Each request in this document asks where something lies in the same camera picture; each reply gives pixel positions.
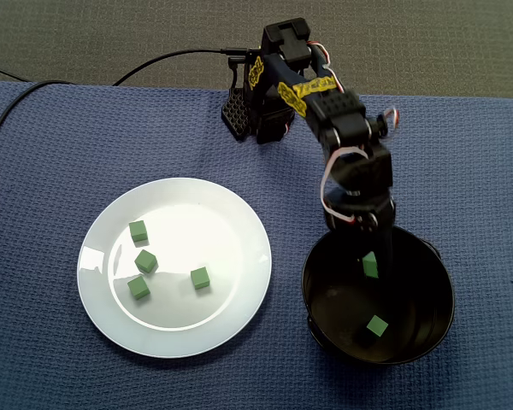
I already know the black metal pot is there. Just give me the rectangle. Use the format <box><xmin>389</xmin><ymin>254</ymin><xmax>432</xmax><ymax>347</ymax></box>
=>
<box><xmin>301</xmin><ymin>220</ymin><xmax>457</xmax><ymax>366</ymax></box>

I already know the white round plate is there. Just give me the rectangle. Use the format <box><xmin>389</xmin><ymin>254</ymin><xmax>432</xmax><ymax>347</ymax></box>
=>
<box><xmin>76</xmin><ymin>177</ymin><xmax>273</xmax><ymax>359</ymax></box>

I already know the long black cable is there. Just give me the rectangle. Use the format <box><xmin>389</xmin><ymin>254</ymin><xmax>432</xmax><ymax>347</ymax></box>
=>
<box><xmin>0</xmin><ymin>48</ymin><xmax>251</xmax><ymax>206</ymax></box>

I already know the green cube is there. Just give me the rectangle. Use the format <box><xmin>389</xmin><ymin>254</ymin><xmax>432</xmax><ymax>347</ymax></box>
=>
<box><xmin>134</xmin><ymin>249</ymin><xmax>159</xmax><ymax>274</ymax></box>
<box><xmin>361</xmin><ymin>251</ymin><xmax>380</xmax><ymax>280</ymax></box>
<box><xmin>128</xmin><ymin>220</ymin><xmax>149</xmax><ymax>243</ymax></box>
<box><xmin>190</xmin><ymin>266</ymin><xmax>210</xmax><ymax>290</ymax></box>
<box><xmin>127</xmin><ymin>275</ymin><xmax>151</xmax><ymax>302</ymax></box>
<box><xmin>366</xmin><ymin>314</ymin><xmax>389</xmax><ymax>338</ymax></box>

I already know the thin black floor cable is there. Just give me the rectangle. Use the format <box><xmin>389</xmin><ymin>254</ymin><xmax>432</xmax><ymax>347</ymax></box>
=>
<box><xmin>0</xmin><ymin>62</ymin><xmax>30</xmax><ymax>83</ymax></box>

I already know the white servo wire loop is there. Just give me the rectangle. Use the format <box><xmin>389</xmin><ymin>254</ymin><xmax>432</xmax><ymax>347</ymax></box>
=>
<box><xmin>320</xmin><ymin>147</ymin><xmax>369</xmax><ymax>224</ymax></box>

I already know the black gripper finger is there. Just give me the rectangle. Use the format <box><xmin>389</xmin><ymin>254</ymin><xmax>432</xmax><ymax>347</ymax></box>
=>
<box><xmin>374</xmin><ymin>225</ymin><xmax>395</xmax><ymax>281</ymax></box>
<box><xmin>334</xmin><ymin>225</ymin><xmax>368</xmax><ymax>275</ymax></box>

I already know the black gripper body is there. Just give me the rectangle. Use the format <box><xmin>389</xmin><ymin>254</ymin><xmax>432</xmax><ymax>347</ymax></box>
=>
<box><xmin>323</xmin><ymin>150</ymin><xmax>398</xmax><ymax>235</ymax></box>

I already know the blue waffle cloth mat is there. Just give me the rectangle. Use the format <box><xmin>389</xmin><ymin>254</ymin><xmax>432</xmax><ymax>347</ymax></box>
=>
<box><xmin>0</xmin><ymin>80</ymin><xmax>513</xmax><ymax>410</ymax></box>

